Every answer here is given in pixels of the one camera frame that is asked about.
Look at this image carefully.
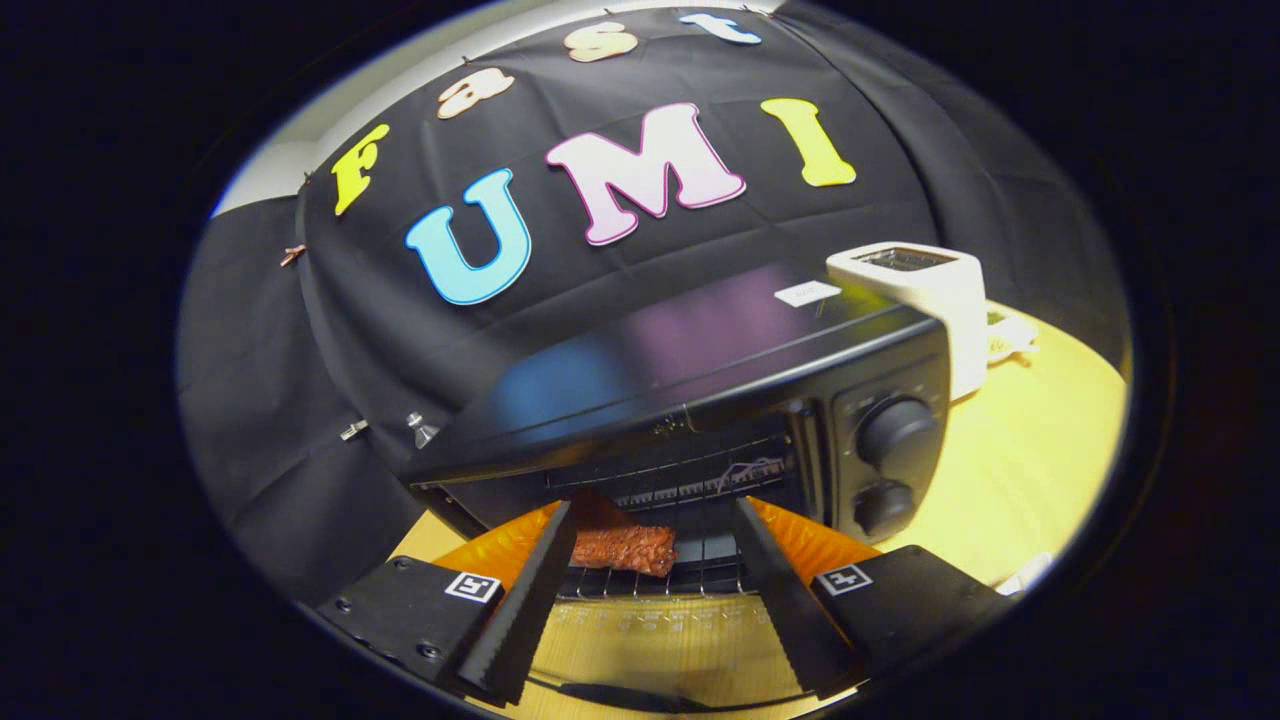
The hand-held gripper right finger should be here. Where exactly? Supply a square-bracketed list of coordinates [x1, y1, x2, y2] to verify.
[735, 497, 1021, 699]

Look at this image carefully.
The black toaster oven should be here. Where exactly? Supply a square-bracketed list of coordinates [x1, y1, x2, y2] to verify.
[400, 262, 951, 713]

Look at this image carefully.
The brown meat strip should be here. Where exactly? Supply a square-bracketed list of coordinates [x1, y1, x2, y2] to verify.
[572, 490, 678, 578]

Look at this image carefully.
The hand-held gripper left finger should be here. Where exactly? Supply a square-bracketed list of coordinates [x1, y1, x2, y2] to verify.
[315, 500, 578, 706]

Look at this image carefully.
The oven wire rack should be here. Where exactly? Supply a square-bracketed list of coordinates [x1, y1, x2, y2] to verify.
[545, 455, 801, 599]

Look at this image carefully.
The patterned white plate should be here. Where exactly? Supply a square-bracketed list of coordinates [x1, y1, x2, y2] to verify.
[985, 310, 1039, 363]

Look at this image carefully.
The white pop-up toaster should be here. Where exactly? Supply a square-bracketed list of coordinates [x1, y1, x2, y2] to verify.
[826, 243, 989, 403]

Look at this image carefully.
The small white dish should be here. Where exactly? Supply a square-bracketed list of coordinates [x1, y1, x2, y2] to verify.
[995, 552, 1053, 596]

